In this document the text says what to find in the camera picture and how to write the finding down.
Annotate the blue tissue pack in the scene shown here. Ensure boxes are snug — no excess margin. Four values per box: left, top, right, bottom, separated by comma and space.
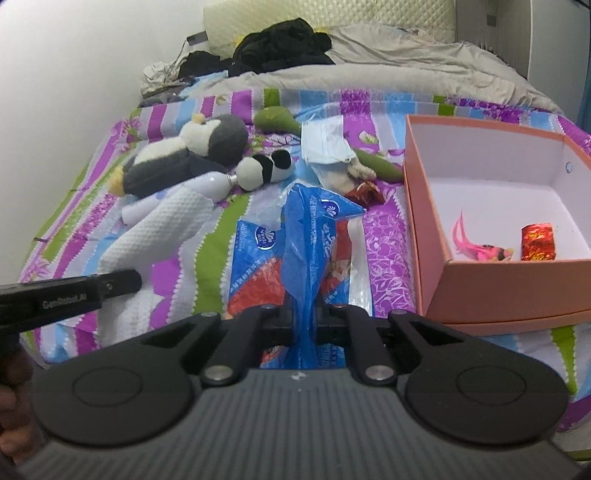
226, 182, 373, 369

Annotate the white textured towel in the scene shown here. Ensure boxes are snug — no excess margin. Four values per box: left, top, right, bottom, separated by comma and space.
97, 187, 214, 347

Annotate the light blue face mask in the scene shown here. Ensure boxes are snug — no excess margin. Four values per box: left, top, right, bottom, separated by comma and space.
301, 115, 356, 165

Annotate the person's left hand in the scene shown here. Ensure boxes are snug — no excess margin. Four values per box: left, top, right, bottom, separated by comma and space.
0, 345, 44, 465

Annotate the colourful striped bed sheet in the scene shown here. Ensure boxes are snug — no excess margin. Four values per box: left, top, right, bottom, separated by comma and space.
18, 87, 591, 434

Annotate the red foil candy wrapper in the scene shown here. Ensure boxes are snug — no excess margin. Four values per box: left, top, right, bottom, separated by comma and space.
345, 181, 386, 209

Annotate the beige small plush toy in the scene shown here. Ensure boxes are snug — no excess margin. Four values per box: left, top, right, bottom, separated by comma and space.
315, 158, 377, 195

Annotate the white cylindrical bottle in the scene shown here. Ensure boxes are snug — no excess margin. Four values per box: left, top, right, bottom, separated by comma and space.
121, 171, 238, 227

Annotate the pink feathered toy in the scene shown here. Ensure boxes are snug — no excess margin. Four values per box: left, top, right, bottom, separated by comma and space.
452, 212, 514, 262

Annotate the small panda plush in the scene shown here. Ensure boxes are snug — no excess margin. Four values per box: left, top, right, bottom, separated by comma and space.
235, 149, 294, 192

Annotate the penguin plush toy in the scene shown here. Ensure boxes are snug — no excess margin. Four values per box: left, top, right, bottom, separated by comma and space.
108, 114, 249, 199

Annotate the orange cardboard box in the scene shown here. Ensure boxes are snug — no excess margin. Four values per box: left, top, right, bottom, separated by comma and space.
404, 115, 590, 336

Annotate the green plush stem toy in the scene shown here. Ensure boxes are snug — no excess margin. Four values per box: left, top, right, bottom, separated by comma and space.
252, 106, 404, 190

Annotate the red foil packet in box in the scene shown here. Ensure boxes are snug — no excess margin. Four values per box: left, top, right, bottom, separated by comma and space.
521, 223, 556, 261

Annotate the white crumpled cloth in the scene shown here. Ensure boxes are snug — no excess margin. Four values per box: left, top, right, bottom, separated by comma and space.
140, 62, 192, 99

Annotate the grey duvet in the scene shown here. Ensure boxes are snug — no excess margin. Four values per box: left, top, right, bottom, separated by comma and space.
188, 24, 562, 113

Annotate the black clothes pile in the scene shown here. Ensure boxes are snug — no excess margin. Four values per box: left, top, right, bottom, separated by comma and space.
178, 18, 335, 79

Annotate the cream quilted headboard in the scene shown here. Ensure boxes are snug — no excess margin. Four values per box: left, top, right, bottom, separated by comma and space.
202, 0, 456, 57

